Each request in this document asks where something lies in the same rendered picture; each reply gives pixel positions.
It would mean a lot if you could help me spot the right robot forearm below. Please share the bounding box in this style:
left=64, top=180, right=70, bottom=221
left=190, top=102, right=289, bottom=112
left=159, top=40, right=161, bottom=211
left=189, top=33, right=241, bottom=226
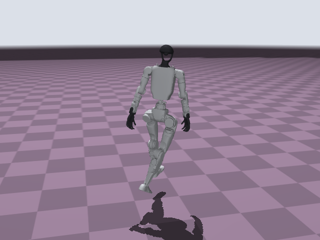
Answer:
left=181, top=91, right=190, bottom=117

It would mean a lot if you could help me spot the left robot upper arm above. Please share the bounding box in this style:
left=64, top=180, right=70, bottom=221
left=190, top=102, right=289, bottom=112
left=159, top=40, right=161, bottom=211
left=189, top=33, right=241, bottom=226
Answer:
left=138, top=66, right=153, bottom=95

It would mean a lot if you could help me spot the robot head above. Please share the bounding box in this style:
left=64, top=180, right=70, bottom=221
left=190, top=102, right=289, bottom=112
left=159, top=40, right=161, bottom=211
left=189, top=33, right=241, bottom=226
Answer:
left=158, top=45, right=174, bottom=68

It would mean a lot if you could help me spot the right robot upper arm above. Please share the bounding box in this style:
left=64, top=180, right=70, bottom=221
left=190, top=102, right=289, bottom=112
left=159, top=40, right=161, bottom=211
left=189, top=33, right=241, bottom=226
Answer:
left=174, top=69, right=186, bottom=99

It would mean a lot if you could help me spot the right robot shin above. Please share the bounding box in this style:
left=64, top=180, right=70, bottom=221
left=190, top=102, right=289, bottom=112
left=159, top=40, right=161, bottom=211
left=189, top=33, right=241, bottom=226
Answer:
left=143, top=151, right=165, bottom=187

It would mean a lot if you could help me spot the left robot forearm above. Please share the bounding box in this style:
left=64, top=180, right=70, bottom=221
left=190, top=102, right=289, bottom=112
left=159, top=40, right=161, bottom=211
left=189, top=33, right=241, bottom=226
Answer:
left=129, top=86, right=142, bottom=113

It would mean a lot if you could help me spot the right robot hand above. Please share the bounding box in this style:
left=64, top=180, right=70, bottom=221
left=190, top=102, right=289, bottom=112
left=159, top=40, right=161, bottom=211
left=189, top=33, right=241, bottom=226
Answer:
left=181, top=113, right=190, bottom=132

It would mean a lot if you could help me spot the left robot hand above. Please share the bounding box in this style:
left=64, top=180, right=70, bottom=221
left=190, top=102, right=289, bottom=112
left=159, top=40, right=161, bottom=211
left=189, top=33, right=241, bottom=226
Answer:
left=126, top=107, right=136, bottom=130

